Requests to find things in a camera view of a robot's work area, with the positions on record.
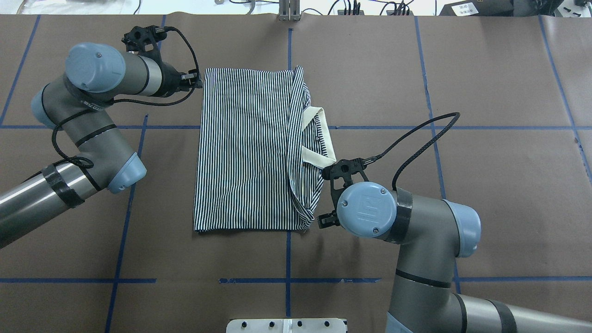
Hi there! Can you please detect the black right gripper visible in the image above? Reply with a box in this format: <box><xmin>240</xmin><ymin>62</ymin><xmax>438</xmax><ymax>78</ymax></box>
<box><xmin>317</xmin><ymin>158</ymin><xmax>370</xmax><ymax>229</ymax></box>

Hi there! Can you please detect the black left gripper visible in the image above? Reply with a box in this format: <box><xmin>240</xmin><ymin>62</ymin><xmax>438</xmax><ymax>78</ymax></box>
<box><xmin>121</xmin><ymin>25</ymin><xmax>203</xmax><ymax>98</ymax></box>

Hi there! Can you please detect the navy white striped polo shirt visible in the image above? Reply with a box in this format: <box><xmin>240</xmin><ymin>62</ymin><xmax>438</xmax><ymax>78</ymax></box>
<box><xmin>193</xmin><ymin>66</ymin><xmax>336</xmax><ymax>233</ymax></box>

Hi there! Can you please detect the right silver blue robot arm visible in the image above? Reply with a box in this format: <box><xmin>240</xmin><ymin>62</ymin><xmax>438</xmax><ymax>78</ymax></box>
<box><xmin>318</xmin><ymin>158</ymin><xmax>592</xmax><ymax>333</ymax></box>

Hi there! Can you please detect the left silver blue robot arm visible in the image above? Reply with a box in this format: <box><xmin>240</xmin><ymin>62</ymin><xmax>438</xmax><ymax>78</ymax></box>
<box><xmin>0</xmin><ymin>25</ymin><xmax>203</xmax><ymax>248</ymax></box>

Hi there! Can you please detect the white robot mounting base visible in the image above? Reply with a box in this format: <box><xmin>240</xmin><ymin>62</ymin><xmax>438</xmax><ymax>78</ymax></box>
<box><xmin>226</xmin><ymin>318</ymin><xmax>348</xmax><ymax>333</ymax></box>

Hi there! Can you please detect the aluminium frame post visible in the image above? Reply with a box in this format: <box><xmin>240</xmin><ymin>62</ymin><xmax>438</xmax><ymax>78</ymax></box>
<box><xmin>277</xmin><ymin>0</ymin><xmax>302</xmax><ymax>22</ymax></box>

